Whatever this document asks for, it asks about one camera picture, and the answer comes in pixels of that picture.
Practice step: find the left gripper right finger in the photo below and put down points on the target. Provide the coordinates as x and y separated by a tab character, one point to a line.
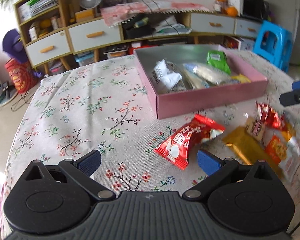
218	172

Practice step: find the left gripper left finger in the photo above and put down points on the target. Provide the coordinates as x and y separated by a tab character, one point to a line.
80	170

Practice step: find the red candy wrapper snack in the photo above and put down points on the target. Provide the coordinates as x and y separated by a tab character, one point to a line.
270	117

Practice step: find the gold snack bar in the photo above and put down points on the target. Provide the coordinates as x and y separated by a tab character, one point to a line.
248	149

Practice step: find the red snack packet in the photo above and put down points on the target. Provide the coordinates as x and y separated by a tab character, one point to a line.
177	147

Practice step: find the orange white snack packet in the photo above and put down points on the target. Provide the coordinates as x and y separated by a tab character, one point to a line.
281	153

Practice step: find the blue plastic stool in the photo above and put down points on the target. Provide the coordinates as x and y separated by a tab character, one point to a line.
274	44

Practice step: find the floral tablecloth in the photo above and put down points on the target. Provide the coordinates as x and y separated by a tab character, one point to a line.
105	106

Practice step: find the white printed box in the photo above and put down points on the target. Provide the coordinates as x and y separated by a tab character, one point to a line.
238	43

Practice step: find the pink cardboard box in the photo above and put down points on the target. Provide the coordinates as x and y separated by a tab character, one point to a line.
193	93

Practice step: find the green snack packet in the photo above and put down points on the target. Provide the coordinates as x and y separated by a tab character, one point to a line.
218	60

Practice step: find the silver snack packet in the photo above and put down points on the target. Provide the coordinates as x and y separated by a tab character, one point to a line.
210	74

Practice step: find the black microwave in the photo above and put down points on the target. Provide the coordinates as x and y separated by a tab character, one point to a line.
255	9

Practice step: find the red lantern bag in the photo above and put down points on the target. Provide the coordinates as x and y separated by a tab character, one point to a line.
21	75

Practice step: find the red shoe box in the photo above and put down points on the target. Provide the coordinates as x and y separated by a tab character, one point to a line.
137	45

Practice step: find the wooden tv cabinet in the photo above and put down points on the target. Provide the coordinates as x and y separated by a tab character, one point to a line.
94	34

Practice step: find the purple hat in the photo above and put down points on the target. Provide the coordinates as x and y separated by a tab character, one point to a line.
13	46

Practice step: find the pink cloth cover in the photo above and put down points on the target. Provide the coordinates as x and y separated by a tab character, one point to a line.
123	13

